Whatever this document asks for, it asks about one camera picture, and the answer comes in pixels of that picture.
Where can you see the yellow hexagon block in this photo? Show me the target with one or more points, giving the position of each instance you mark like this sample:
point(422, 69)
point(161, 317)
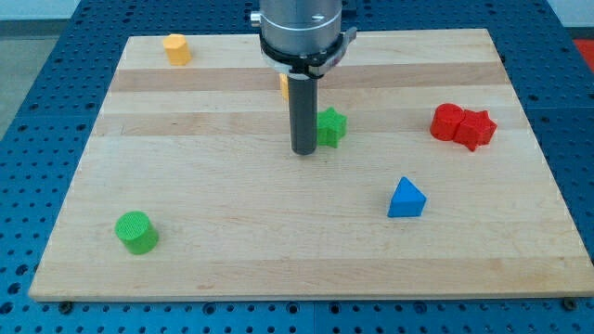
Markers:
point(176, 49)

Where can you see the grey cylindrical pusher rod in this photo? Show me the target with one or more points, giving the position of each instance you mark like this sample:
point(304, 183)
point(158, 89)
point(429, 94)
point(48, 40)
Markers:
point(303, 111)

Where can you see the red star block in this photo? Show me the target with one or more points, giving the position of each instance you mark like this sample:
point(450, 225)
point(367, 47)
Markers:
point(476, 129)

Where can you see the wooden board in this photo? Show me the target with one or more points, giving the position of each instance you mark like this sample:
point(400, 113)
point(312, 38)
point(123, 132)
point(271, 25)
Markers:
point(204, 151)

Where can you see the yellow block behind rod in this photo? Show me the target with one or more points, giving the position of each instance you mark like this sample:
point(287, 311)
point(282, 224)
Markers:
point(284, 86)

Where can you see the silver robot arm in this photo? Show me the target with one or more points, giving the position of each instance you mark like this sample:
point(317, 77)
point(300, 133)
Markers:
point(298, 26)

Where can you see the blue triangle block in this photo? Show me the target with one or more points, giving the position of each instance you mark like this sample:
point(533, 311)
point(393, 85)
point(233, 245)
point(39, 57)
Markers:
point(407, 200)

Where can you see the red cylinder block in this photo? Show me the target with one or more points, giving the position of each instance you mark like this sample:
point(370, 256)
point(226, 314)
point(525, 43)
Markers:
point(446, 120)

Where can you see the green star block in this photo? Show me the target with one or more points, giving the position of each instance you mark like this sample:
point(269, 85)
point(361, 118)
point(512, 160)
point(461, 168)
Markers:
point(331, 127)

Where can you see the green cylinder block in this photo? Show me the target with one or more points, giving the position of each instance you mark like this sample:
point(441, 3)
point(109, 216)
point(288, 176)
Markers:
point(136, 232)

